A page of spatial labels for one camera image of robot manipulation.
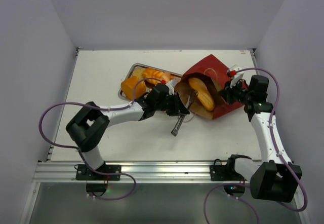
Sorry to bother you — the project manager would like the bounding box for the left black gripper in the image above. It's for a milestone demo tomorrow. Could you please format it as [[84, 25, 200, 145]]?
[[154, 91, 189, 116]]

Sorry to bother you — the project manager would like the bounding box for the oval scored bread loaf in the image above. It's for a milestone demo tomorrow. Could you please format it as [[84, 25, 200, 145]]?
[[188, 78, 215, 111]]

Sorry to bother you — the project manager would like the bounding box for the red brown paper bag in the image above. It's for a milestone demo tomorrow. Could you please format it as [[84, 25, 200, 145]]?
[[175, 55, 243, 120]]

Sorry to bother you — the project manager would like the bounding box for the braided orange bread loaf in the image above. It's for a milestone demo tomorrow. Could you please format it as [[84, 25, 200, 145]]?
[[142, 68, 174, 85]]

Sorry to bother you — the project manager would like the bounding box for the round orange bun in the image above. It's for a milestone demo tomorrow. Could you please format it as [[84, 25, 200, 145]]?
[[120, 76, 146, 100]]

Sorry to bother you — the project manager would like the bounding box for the seeded bread slice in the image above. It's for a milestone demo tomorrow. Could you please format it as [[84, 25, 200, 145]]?
[[132, 68, 145, 80]]

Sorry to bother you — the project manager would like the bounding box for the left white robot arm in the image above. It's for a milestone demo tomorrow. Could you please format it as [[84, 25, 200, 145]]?
[[66, 84, 189, 181]]

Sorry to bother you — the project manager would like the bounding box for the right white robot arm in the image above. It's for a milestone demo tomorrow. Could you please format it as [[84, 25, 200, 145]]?
[[210, 75, 302, 203]]

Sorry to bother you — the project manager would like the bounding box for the stainless steel tray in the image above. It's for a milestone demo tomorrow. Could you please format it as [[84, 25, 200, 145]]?
[[118, 63, 182, 101]]

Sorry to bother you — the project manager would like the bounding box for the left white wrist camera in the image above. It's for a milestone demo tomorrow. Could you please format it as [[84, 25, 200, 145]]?
[[161, 79, 179, 95]]

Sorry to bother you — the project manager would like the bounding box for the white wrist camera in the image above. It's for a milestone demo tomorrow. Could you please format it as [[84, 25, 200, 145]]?
[[227, 65, 244, 88], [161, 79, 179, 95]]

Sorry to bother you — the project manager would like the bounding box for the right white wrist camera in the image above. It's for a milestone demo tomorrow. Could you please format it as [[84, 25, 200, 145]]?
[[227, 65, 244, 88]]

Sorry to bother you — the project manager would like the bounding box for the aluminium mounting rail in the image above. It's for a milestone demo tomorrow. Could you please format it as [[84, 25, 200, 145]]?
[[32, 160, 297, 183]]

